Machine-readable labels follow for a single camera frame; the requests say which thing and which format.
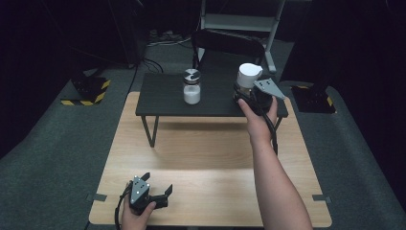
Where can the black yellow striped floor plate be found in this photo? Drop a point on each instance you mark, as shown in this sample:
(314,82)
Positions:
(87,91)
(312,99)

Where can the grey tape strip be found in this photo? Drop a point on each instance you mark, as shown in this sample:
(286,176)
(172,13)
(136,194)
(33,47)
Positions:
(321,198)
(96,197)

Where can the black chair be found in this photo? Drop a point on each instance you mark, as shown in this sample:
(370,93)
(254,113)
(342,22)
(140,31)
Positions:
(228,43)

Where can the glass shaker with silver lid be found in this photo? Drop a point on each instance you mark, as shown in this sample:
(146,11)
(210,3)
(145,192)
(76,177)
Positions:
(192,92)

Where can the person's left hand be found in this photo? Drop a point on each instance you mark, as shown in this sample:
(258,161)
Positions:
(134,218)

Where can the white metal stand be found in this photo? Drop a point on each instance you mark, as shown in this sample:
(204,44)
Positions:
(237,22)

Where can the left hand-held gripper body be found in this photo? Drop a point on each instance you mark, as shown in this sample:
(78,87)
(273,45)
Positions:
(139,193)

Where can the black shelf with metal legs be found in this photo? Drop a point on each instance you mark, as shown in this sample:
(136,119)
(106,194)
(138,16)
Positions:
(166,96)

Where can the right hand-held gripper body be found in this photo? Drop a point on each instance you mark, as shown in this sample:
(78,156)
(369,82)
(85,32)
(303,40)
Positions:
(263,94)

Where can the person's right hand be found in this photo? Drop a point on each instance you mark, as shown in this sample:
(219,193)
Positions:
(258,123)

